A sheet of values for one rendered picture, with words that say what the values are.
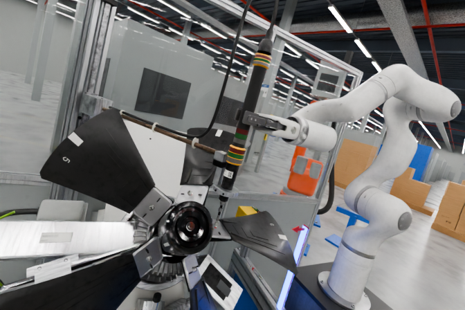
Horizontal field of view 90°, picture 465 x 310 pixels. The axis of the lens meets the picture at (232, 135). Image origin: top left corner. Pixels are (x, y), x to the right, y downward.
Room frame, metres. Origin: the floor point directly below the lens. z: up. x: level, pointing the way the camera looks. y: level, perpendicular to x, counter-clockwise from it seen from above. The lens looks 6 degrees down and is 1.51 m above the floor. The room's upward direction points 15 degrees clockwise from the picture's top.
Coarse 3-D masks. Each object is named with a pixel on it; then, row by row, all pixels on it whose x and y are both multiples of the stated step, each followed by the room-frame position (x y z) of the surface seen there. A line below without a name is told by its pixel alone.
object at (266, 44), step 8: (272, 32) 0.59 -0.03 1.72; (264, 40) 0.59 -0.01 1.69; (264, 48) 0.58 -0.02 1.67; (272, 48) 0.59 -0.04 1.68; (232, 168) 0.58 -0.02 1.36; (224, 176) 0.59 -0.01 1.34; (232, 176) 0.58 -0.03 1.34; (224, 184) 0.59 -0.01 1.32; (232, 184) 0.59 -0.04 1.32; (224, 200) 0.59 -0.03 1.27
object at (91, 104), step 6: (84, 96) 0.86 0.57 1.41; (90, 96) 0.85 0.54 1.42; (96, 96) 0.89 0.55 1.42; (84, 102) 0.86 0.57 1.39; (90, 102) 0.84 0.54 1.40; (96, 102) 0.83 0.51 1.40; (102, 102) 0.85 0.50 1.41; (108, 102) 0.87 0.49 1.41; (84, 108) 0.85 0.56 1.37; (90, 108) 0.84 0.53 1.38; (96, 108) 0.83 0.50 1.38; (108, 108) 0.87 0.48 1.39; (90, 114) 0.84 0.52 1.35; (96, 114) 0.84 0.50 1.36
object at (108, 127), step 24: (96, 120) 0.55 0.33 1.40; (120, 120) 0.56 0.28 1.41; (72, 144) 0.53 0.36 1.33; (96, 144) 0.54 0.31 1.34; (120, 144) 0.55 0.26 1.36; (48, 168) 0.51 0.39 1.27; (72, 168) 0.52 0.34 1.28; (96, 168) 0.53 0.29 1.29; (120, 168) 0.53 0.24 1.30; (144, 168) 0.54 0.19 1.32; (96, 192) 0.53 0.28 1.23; (120, 192) 0.54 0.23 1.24; (144, 192) 0.54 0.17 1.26
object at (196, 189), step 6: (186, 186) 0.64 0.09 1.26; (192, 186) 0.64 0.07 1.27; (198, 186) 0.63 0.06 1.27; (204, 186) 0.63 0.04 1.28; (180, 192) 0.63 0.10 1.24; (186, 192) 0.63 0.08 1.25; (192, 192) 0.62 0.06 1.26; (198, 192) 0.61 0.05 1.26; (204, 192) 0.61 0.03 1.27; (180, 198) 0.62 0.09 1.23; (186, 198) 0.61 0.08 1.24; (192, 198) 0.61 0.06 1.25; (198, 198) 0.60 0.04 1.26; (204, 198) 0.59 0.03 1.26
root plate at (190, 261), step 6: (186, 258) 0.51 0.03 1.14; (192, 258) 0.54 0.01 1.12; (186, 264) 0.50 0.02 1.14; (192, 264) 0.53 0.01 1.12; (186, 270) 0.48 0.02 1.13; (198, 270) 0.55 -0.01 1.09; (186, 276) 0.48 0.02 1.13; (192, 276) 0.50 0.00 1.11; (198, 276) 0.53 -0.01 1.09; (192, 282) 0.49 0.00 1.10; (192, 288) 0.47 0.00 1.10
